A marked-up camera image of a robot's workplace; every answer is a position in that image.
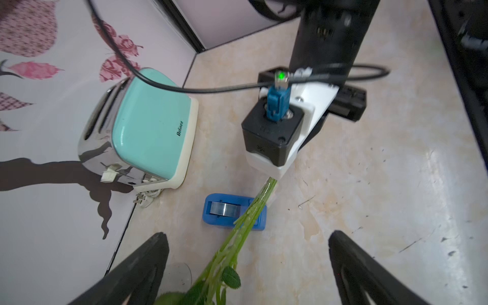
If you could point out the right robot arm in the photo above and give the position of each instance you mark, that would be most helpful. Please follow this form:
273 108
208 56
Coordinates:
328 39

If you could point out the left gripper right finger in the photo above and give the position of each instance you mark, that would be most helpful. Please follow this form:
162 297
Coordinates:
361 279

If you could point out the glass jar with cork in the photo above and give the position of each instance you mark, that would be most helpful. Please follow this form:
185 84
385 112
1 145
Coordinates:
177 278

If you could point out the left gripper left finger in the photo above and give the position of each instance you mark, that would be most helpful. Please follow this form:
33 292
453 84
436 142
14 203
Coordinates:
134 281

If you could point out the pink flower bouquet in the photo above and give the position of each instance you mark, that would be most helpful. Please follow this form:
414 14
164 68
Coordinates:
220 273

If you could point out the blue tape dispenser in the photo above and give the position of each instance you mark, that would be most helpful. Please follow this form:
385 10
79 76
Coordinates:
223 210

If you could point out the mint green toaster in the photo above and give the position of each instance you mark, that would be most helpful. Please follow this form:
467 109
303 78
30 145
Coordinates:
140 136

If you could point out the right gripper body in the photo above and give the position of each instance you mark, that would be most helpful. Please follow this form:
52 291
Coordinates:
349 103

